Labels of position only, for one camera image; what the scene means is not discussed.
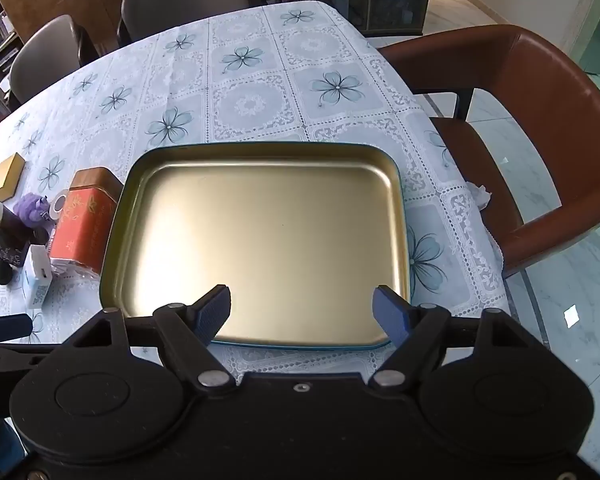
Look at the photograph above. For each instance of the gold metal tray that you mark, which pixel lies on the gold metal tray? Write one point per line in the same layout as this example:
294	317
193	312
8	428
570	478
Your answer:
260	240

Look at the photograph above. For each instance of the brown leather armchair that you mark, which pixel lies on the brown leather armchair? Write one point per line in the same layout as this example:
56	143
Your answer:
545	105

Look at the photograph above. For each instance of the gold cardboard box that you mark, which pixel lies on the gold cardboard box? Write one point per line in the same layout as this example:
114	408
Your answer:
7	174

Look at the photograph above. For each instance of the tape roll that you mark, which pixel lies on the tape roll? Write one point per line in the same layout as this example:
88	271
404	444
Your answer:
57	205

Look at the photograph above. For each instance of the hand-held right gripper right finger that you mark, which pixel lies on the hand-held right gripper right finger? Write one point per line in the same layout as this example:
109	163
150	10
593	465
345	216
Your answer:
390	314

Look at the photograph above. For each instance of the orange tea tin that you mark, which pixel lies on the orange tea tin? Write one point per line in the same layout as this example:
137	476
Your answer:
80	225

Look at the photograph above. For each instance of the floral lace tablecloth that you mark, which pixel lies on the floral lace tablecloth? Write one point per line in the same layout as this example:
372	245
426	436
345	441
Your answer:
260	85

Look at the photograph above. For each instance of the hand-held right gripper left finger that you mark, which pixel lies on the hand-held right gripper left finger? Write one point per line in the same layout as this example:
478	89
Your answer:
214	311

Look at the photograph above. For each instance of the crumpled white tissue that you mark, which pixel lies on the crumpled white tissue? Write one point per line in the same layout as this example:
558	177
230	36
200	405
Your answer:
480	194

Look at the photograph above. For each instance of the white charger box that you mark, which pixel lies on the white charger box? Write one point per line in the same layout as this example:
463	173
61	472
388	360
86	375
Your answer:
40	275

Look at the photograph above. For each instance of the small black object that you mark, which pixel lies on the small black object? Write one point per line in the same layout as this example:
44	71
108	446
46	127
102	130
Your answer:
1	271

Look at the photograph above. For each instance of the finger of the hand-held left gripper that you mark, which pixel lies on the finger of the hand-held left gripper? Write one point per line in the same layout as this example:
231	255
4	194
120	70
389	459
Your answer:
0	375
5	327

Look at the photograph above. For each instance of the black lidded jar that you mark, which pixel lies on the black lidded jar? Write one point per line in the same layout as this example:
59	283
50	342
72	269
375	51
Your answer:
5	235

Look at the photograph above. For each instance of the purple plush toy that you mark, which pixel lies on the purple plush toy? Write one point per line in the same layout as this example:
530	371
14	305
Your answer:
30	207

